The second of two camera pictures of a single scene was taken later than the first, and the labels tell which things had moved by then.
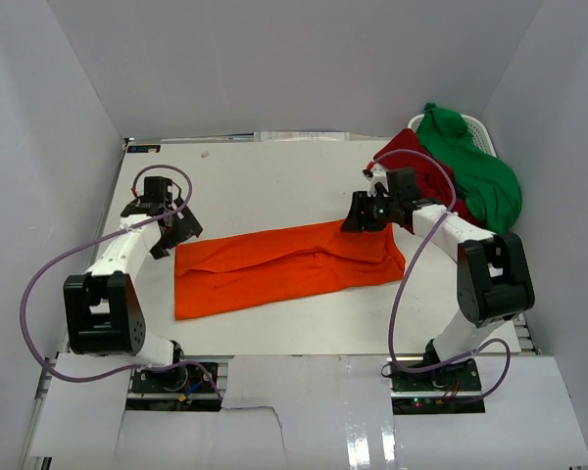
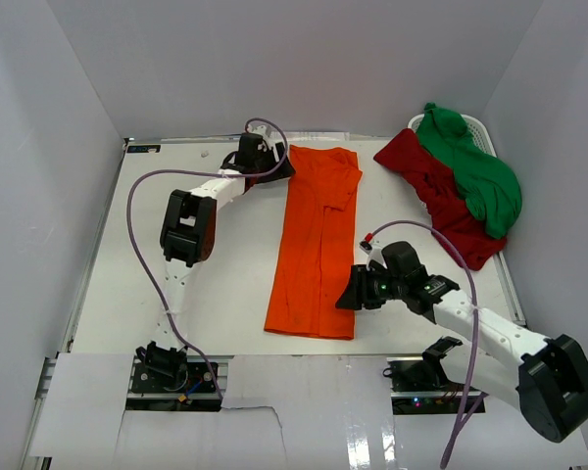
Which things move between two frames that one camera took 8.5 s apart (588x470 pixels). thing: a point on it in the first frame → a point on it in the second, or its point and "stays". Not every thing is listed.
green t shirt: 490,187 stays
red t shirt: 406,151 stays
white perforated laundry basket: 474,131 stays
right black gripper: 356,221 → 357,295
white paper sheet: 289,136 stays
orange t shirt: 242,272 → 317,245
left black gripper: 186,227 → 286,171
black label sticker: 143,148 stays
